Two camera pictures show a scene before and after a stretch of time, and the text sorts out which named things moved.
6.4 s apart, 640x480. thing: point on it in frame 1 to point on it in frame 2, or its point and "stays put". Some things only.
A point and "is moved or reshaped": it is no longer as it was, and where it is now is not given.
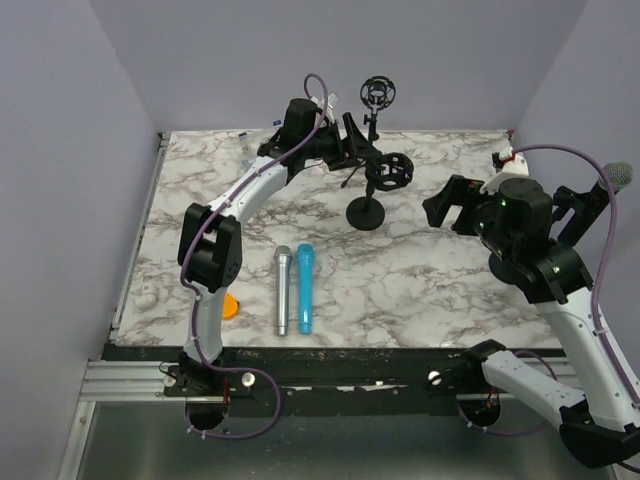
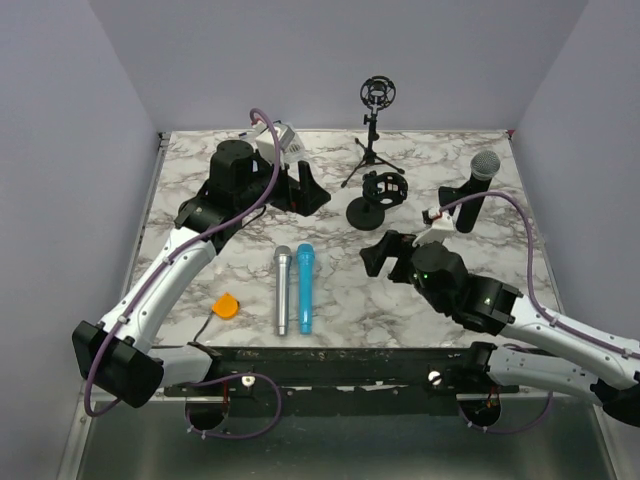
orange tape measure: x=231 y=307 stays put
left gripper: x=341 y=155 to x=304 y=196
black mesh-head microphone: x=599 y=196 to x=485 y=165
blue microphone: x=305 y=256 stays put
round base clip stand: x=566 y=198 is moved or reshaped
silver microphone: x=282 y=255 stays put
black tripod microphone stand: x=375 y=92 stays put
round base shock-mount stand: x=394 y=172 is moved or reshaped
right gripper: x=462 y=190 to x=395 y=244
